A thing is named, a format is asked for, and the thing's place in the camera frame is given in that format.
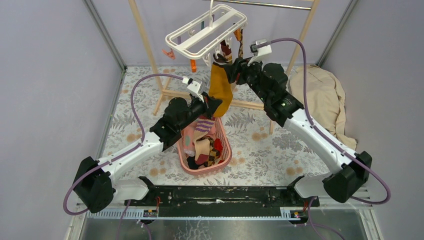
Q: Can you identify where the pink green patterned sock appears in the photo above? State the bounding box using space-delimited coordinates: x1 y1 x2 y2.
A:
182 126 196 157

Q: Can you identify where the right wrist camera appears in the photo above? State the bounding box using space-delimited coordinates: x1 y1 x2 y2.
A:
247 38 272 66

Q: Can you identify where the wooden clothes rack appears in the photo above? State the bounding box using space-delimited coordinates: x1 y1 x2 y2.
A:
127 0 322 135

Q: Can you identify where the brown argyle sock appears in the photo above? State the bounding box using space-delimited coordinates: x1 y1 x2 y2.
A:
196 142 221 168
235 28 244 58

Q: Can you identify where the floral patterned mat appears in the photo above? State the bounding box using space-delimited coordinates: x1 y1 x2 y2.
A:
95 76 352 187

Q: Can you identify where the red snowflake sock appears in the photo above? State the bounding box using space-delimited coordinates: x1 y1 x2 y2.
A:
213 138 223 154

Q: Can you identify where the beige cloth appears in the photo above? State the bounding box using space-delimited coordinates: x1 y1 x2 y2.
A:
306 65 357 150

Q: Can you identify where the orange clothes peg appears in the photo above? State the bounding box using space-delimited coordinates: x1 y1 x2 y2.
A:
190 59 197 73

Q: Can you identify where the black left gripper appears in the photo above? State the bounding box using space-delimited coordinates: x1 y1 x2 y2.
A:
176 92 222 132

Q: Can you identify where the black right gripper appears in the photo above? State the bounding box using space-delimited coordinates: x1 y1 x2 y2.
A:
222 54 271 104

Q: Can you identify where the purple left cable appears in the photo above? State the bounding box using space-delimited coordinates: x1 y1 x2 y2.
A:
62 73 185 240

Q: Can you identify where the pink clothes peg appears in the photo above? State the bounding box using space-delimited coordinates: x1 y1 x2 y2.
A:
162 48 176 60

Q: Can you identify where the white plastic clip hanger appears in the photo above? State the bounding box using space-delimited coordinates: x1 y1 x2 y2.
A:
165 0 248 67

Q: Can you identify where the purple cable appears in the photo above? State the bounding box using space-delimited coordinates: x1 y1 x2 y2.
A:
269 37 392 240
62 73 185 240

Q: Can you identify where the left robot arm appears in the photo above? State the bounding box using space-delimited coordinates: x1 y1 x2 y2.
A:
71 92 222 213

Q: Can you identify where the navy sock red cuff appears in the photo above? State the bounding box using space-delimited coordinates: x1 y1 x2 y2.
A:
187 156 202 170

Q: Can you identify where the pink laundry basket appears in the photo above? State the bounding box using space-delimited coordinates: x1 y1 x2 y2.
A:
176 117 233 176

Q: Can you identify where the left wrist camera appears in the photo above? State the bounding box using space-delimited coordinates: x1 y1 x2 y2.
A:
181 76 207 102

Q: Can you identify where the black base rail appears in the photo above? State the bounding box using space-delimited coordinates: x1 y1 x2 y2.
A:
129 185 320 218

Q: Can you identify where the mustard yellow sock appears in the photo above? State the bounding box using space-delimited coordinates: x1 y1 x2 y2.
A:
208 62 233 118

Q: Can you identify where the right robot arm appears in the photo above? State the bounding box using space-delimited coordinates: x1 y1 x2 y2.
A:
222 58 372 206

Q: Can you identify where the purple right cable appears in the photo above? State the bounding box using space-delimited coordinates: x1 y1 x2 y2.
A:
269 37 392 240

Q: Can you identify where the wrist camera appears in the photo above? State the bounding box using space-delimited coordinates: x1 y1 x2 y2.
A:
181 76 207 102
247 38 272 66

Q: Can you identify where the beige purple striped sock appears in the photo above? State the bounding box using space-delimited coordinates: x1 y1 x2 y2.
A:
193 118 215 161

